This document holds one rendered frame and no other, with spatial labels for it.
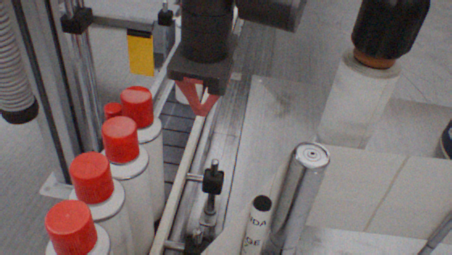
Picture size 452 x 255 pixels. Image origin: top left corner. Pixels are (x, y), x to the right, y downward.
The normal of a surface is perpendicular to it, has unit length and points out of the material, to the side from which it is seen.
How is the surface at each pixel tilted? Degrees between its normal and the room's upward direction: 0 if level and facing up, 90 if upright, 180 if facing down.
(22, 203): 0
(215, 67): 1
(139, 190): 90
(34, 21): 90
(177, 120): 0
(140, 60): 90
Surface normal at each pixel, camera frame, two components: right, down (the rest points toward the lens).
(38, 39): -0.15, 0.65
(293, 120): 0.09, -0.74
